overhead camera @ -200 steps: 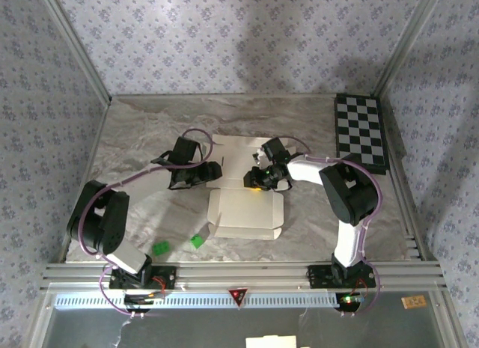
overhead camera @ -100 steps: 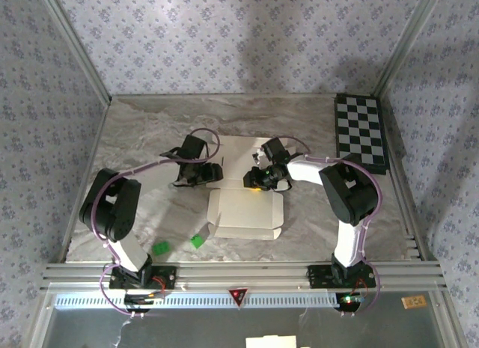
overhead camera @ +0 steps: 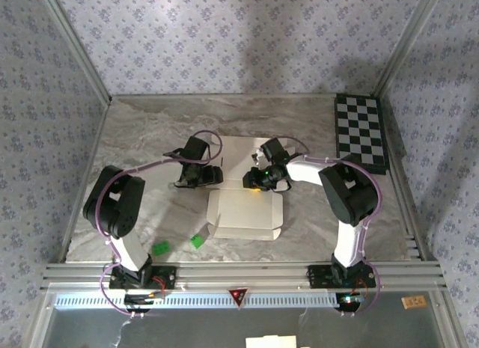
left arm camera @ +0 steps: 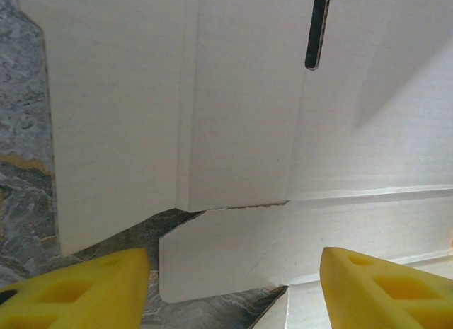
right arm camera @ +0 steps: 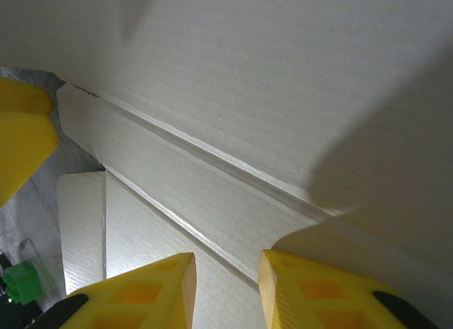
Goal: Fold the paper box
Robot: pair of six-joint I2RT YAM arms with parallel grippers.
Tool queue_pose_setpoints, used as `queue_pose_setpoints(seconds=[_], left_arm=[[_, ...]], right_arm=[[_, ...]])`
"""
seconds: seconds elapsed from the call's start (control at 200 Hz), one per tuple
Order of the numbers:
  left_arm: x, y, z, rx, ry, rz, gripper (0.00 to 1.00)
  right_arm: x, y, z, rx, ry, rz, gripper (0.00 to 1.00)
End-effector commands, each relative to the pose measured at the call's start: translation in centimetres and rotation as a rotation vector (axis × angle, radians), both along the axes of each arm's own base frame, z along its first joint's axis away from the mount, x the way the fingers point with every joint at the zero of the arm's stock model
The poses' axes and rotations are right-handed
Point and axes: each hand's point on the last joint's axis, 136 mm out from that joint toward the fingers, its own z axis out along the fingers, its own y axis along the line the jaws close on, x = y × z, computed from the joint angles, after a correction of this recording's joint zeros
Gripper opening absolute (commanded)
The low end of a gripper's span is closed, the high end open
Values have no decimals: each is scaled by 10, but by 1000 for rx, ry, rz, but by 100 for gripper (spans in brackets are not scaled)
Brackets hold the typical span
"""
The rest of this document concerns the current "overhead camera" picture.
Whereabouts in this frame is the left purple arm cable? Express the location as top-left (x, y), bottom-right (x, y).
top-left (97, 129), bottom-right (225, 320)

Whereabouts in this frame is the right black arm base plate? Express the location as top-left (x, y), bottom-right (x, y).
top-left (307, 264), bottom-right (377, 289)

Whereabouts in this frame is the white lilac paper box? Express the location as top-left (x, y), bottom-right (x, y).
top-left (205, 135), bottom-right (303, 242)

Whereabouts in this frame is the orange label tag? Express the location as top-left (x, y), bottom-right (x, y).
top-left (400, 295), bottom-right (427, 310)

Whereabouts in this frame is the aluminium side rail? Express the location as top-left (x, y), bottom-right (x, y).
top-left (59, 100), bottom-right (112, 263)
top-left (381, 96), bottom-right (438, 262)

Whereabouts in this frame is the black grey checkerboard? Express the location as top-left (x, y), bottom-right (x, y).
top-left (334, 93), bottom-right (391, 176)

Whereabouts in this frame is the black electronics board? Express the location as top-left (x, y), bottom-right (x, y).
top-left (335, 292), bottom-right (366, 313)
top-left (123, 292), bottom-right (166, 314)

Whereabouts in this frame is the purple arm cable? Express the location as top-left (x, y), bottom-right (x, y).
top-left (97, 129), bottom-right (225, 320)
top-left (278, 135), bottom-right (383, 320)

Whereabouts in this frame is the grey slotted cable duct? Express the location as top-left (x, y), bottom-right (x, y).
top-left (55, 293), bottom-right (360, 308)

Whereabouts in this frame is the left aluminium frame post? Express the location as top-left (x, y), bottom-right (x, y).
top-left (36, 0), bottom-right (113, 104)

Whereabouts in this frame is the right black electronics board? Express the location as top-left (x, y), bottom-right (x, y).
top-left (335, 292), bottom-right (366, 313)

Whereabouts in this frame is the red black triangle marker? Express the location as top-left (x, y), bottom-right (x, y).
top-left (228, 287), bottom-right (250, 308)

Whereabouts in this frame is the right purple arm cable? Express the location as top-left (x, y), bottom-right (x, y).
top-left (278, 135), bottom-right (383, 320)

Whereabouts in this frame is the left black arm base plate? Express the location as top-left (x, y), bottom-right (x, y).
top-left (108, 265), bottom-right (177, 290)

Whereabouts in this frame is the right aluminium frame post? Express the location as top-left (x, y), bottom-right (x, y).
top-left (373, 0), bottom-right (447, 97)

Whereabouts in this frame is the thin aluminium rail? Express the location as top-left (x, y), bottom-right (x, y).
top-left (110, 93), bottom-right (377, 101)

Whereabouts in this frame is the cream flat cardboard sheet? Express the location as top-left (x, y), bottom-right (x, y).
top-left (245, 335), bottom-right (297, 348)

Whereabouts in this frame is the wide ribbed aluminium rail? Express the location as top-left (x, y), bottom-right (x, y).
top-left (40, 261), bottom-right (448, 291)

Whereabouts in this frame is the aluminium frame post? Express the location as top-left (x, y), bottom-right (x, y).
top-left (36, 0), bottom-right (113, 104)
top-left (373, 0), bottom-right (447, 97)

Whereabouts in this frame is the left black electronics board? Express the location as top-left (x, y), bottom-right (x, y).
top-left (123, 292), bottom-right (166, 314)

